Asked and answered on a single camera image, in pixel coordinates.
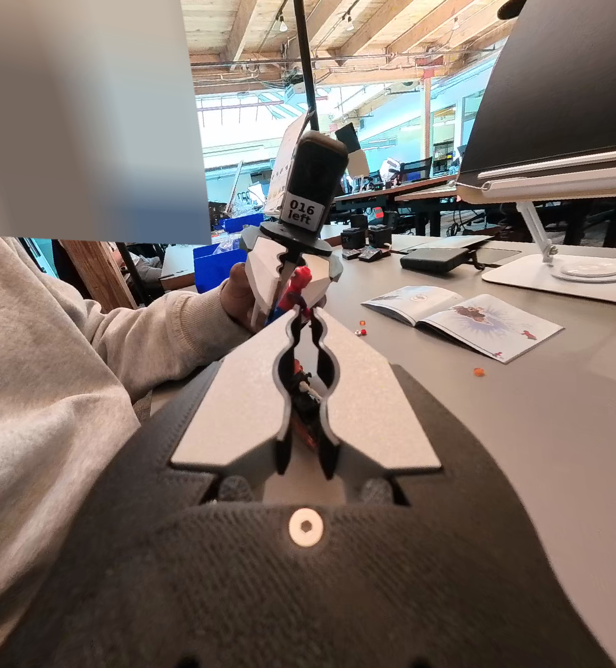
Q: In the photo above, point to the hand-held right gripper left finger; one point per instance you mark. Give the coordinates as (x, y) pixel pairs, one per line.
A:
(229, 417)

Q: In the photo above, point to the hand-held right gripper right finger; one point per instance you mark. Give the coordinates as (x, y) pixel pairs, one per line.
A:
(381, 417)

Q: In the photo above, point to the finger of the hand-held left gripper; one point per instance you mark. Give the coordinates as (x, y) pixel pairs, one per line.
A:
(261, 276)
(321, 276)

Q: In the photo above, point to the blue red lego minifigure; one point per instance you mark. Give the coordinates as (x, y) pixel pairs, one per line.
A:
(296, 292)

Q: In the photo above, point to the lego motorcycle model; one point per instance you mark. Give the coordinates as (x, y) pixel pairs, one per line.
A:
(305, 407)

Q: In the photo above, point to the lego instruction booklet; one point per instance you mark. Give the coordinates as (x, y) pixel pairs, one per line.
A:
(469, 323)

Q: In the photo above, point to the person's left forearm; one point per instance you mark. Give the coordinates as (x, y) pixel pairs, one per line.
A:
(172, 329)

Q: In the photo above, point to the person's left hand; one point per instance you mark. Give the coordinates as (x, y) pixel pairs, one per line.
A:
(237, 297)

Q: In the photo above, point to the small black battery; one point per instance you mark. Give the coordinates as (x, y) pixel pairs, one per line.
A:
(374, 254)
(350, 254)

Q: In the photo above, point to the clear plastic bag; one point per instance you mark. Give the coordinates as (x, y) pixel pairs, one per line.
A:
(227, 245)

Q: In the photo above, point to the blue plastic bin white tag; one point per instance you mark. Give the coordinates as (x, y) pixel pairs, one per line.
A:
(242, 223)
(208, 271)

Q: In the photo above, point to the wooden desk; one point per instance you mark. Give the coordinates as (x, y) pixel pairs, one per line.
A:
(428, 194)
(391, 189)

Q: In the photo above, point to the long black pole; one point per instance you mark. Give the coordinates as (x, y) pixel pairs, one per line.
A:
(305, 62)

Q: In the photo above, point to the black charger box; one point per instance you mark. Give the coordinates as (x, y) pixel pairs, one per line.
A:
(433, 259)

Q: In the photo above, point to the wooden pillar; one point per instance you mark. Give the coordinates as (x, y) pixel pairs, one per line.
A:
(96, 271)

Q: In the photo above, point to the black desk mat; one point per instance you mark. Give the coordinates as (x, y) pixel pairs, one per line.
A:
(498, 257)

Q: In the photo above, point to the person's grey hoodie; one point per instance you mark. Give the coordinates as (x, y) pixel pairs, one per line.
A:
(36, 391)

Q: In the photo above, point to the white metal stand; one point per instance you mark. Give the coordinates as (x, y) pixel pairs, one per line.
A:
(574, 276)

